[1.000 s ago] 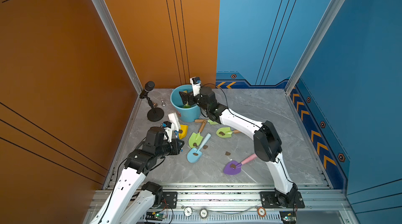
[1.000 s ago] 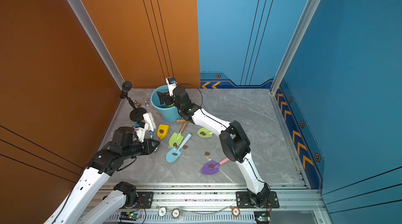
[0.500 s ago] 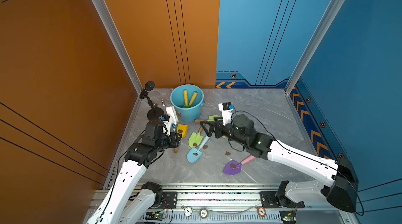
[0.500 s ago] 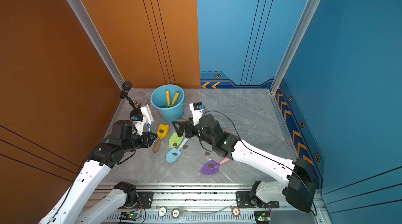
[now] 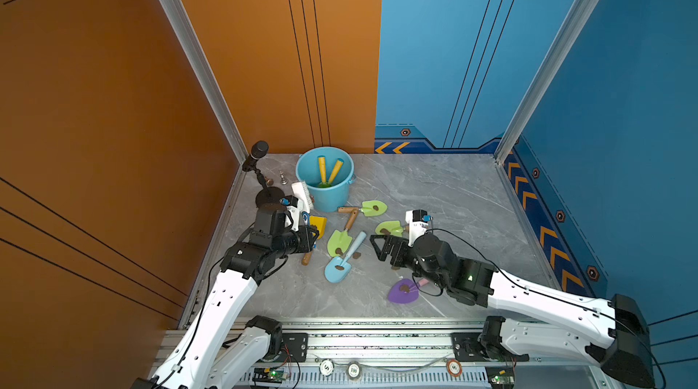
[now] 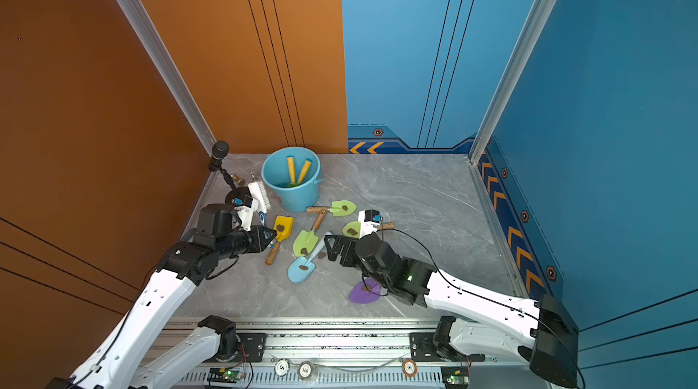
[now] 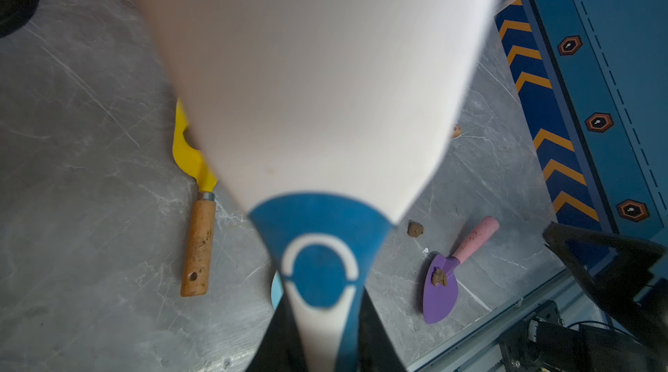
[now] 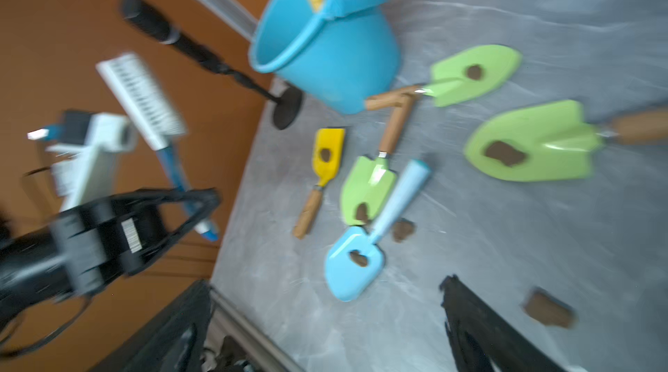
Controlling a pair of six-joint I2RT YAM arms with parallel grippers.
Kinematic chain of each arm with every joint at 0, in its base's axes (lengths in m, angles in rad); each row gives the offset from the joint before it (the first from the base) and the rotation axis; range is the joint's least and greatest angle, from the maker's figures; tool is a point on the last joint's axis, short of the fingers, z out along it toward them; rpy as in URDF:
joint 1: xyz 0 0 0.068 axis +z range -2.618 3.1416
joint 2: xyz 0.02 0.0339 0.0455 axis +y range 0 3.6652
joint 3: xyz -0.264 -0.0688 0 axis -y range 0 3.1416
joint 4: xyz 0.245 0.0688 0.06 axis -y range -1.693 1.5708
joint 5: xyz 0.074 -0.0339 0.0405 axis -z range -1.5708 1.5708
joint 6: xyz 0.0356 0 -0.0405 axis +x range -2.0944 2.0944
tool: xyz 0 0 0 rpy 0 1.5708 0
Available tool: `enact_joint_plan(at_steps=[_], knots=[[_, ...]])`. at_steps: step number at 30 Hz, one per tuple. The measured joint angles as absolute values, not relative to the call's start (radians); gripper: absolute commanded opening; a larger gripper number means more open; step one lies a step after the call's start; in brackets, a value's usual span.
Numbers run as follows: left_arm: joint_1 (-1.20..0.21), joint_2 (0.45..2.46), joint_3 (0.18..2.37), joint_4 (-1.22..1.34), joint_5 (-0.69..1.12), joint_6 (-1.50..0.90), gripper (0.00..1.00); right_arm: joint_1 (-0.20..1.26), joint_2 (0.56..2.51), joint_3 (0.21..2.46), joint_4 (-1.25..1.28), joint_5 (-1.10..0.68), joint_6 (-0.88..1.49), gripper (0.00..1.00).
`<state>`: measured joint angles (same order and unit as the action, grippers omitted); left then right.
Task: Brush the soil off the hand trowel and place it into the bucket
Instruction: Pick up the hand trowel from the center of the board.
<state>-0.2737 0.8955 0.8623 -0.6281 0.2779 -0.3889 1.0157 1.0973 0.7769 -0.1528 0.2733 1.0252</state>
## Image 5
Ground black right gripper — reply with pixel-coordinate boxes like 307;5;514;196
369;235;449;291

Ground green trowel wooden handle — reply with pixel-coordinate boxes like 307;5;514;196
327;206;360;257
376;221;407;237

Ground purple trowel pink handle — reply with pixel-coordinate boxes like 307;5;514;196
387;278;429;305

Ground light blue trowel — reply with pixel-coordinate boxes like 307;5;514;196
325;231;366;284

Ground white cleaning brush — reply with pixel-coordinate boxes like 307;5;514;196
292;181;314;216

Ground lime trowel yellow handle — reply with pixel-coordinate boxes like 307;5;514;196
317;156;327;188

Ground green trowel yellow blue handle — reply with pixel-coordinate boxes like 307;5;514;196
325;159;345;187

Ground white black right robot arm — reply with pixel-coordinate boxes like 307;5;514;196
370;233;655;388

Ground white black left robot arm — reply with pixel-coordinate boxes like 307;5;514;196
133;204;319;388

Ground light blue plastic bucket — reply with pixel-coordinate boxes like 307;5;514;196
296;147;356;213

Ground black microphone on stand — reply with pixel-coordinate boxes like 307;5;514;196
242;141;285;207

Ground yellow trowel wooden handle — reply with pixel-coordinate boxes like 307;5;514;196
301;215;328;267

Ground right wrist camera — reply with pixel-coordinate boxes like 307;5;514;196
405;209;432;247

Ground green trowel brown handle upper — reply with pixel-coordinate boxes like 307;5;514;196
337;200;388;217

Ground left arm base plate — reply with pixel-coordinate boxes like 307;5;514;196
261;331;309;364

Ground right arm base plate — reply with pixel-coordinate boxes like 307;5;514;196
450;333;530;365

